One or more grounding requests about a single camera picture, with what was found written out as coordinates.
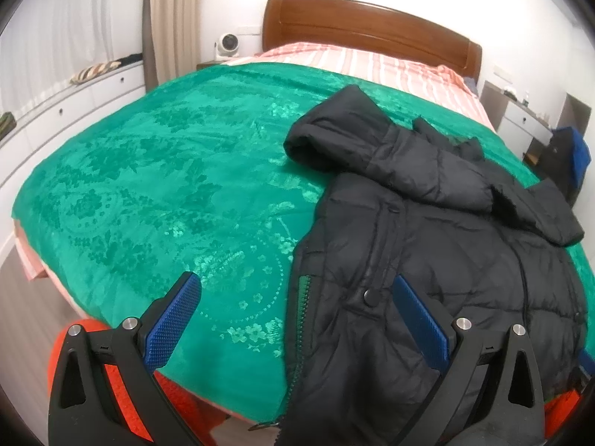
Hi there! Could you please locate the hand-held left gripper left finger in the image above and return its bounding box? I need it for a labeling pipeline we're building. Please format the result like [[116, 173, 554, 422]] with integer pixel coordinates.
[[48, 271, 219, 446]]

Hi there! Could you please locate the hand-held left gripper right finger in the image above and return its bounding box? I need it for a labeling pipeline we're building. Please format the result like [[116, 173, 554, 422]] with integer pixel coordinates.
[[393, 274, 546, 446]]

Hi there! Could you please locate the black puffer jacket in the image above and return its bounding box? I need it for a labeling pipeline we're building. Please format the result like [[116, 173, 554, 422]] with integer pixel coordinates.
[[248, 84, 587, 446]]

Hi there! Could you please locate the orange fleece garment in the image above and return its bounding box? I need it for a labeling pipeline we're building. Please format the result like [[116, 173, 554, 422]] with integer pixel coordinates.
[[46, 318, 582, 446]]

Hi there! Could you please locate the green patterned blanket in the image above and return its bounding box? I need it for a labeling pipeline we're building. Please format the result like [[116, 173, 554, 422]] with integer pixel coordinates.
[[12, 62, 595, 421]]

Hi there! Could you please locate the hanging black and blue jacket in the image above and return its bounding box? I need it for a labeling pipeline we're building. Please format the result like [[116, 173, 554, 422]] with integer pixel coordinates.
[[537, 126, 592, 207]]

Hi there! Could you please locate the white desk with drawers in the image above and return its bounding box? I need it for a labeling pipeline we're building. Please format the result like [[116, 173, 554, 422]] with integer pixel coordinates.
[[479, 80, 554, 159]]

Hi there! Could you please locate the white low drawer cabinet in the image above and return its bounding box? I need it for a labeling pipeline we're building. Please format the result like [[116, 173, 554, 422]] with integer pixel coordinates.
[[0, 60, 147, 265]]

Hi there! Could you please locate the wooden nightstand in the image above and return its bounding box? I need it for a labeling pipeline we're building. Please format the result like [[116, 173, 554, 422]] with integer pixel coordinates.
[[196, 58, 242, 71]]

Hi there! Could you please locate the small white fan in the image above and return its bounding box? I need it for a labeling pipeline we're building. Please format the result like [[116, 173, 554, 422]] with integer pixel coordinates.
[[213, 32, 239, 61]]

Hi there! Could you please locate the beige curtain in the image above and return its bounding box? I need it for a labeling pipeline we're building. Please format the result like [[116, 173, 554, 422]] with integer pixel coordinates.
[[142, 0, 202, 94]]

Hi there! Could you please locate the wooden bed headboard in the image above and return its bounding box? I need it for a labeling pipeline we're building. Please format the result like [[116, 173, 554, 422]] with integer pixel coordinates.
[[261, 0, 483, 80]]

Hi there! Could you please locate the sheer white curtain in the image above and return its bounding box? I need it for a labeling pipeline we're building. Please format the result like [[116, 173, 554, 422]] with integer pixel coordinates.
[[0, 0, 149, 117]]

